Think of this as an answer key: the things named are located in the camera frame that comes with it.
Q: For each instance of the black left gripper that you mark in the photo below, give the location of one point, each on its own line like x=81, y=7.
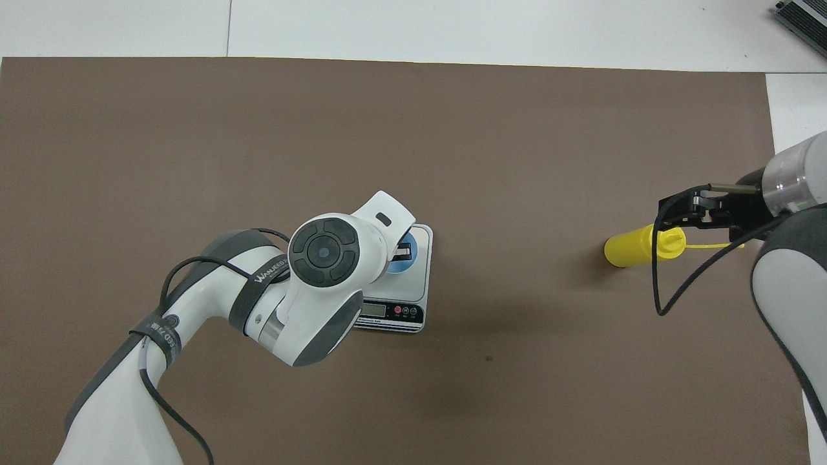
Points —
x=402, y=250

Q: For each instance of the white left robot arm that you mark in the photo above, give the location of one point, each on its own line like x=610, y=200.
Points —
x=323, y=258

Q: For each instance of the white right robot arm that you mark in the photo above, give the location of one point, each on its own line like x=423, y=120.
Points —
x=791, y=278

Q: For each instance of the silver digital kitchen scale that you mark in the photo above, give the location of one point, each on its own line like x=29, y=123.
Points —
x=418, y=284

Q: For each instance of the brown table mat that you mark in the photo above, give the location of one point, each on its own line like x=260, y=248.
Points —
x=452, y=129

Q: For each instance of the yellow squeeze seasoning bottle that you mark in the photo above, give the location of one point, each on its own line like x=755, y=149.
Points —
x=633, y=247

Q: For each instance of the light blue plastic cup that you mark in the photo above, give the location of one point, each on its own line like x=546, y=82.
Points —
x=404, y=266

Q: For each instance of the grey ribbed metal device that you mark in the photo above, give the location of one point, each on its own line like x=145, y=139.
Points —
x=807, y=19

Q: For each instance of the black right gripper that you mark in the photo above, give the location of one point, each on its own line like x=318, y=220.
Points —
x=749, y=206

